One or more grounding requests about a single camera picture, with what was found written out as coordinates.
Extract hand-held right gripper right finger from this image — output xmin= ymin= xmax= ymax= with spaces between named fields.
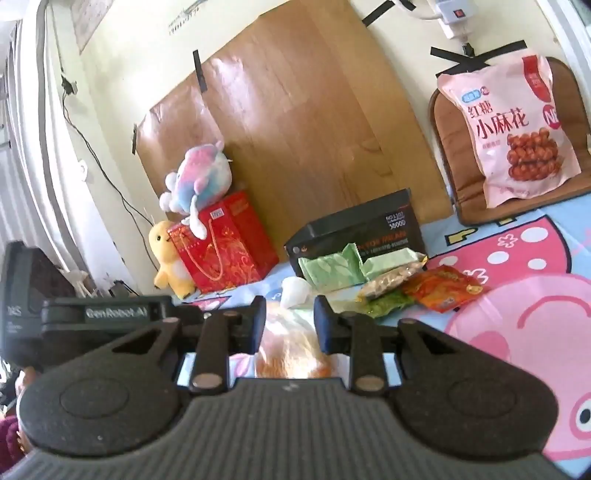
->
xmin=314 ymin=295 xmax=482 ymax=394

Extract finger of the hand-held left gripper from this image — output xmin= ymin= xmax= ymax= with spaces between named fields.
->
xmin=172 ymin=305 xmax=206 ymax=324

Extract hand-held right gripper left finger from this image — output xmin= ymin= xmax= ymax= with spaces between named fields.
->
xmin=85 ymin=295 xmax=267 ymax=394

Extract orange and white snack bag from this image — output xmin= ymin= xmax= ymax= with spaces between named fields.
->
xmin=255 ymin=302 xmax=337 ymax=380

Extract clear plastic jelly cup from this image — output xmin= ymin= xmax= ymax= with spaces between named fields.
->
xmin=281 ymin=276 xmax=310 ymax=310

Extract black cardboard box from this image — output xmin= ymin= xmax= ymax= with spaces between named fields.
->
xmin=284 ymin=188 xmax=428 ymax=281

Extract light green snack packet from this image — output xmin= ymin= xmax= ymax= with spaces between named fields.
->
xmin=360 ymin=247 xmax=428 ymax=282
xmin=298 ymin=243 xmax=366 ymax=293

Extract yellow plush toy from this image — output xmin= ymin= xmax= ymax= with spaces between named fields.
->
xmin=148 ymin=220 xmax=197 ymax=300

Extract dark green snack packet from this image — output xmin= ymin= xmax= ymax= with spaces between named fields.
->
xmin=358 ymin=290 xmax=416 ymax=320

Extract red gift bag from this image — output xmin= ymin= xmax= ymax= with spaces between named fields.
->
xmin=167 ymin=188 xmax=280 ymax=295

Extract clear peanut packet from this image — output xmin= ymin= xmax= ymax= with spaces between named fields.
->
xmin=355 ymin=262 xmax=426 ymax=302

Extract person's purple clothing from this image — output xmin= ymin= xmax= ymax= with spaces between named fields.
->
xmin=0 ymin=364 xmax=29 ymax=468

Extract orange red snack packet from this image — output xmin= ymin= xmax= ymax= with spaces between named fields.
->
xmin=401 ymin=265 xmax=491 ymax=315

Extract pastel plush toy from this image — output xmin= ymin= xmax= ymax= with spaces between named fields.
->
xmin=159 ymin=140 xmax=232 ymax=239

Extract grey white curtain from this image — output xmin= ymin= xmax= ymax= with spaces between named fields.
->
xmin=0 ymin=0 xmax=95 ymax=282

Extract pink cartoon printed blanket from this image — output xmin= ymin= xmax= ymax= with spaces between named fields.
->
xmin=182 ymin=194 xmax=591 ymax=480

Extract brown seat cushion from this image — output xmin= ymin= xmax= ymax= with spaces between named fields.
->
xmin=427 ymin=56 xmax=591 ymax=227

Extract black tape strip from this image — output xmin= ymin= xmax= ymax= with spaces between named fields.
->
xmin=435 ymin=44 xmax=478 ymax=78
xmin=192 ymin=49 xmax=209 ymax=92
xmin=429 ymin=40 xmax=528 ymax=62
xmin=361 ymin=0 xmax=417 ymax=27

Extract large pink snack bag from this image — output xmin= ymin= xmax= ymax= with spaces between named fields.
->
xmin=436 ymin=52 xmax=583 ymax=209

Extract white power strip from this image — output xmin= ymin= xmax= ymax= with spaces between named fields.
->
xmin=427 ymin=0 xmax=477 ymax=42

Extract black wall cable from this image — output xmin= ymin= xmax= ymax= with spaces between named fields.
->
xmin=60 ymin=69 xmax=161 ymax=297

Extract wood grain wall board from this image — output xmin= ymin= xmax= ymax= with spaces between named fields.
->
xmin=134 ymin=0 xmax=456 ymax=281

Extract wall poster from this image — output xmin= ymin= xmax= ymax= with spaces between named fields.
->
xmin=69 ymin=0 xmax=117 ymax=55

